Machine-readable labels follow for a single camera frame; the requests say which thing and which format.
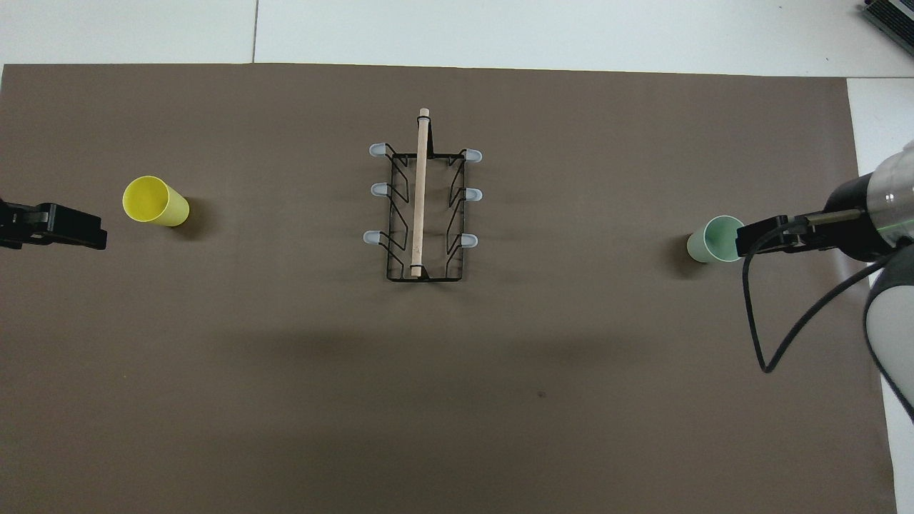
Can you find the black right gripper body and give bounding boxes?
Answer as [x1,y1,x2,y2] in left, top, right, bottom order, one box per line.
[821,173,895,263]

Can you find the pale green plastic cup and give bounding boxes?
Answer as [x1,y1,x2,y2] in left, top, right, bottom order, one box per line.
[686,215,745,263]

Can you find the yellow plastic cup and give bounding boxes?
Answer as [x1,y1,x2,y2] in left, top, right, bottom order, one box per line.
[122,176,191,228]

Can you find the grey ribbed device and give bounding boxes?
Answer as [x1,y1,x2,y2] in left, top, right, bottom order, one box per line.
[859,0,914,56]

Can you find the black wire cup rack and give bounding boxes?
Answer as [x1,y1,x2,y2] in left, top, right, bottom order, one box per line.
[363,108,483,283]

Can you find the brown table mat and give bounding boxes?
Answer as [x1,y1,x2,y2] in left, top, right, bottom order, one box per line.
[0,63,899,514]

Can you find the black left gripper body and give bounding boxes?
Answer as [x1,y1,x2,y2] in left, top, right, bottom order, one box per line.
[0,202,34,249]

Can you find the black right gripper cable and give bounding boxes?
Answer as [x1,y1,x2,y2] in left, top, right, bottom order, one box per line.
[743,218,893,374]

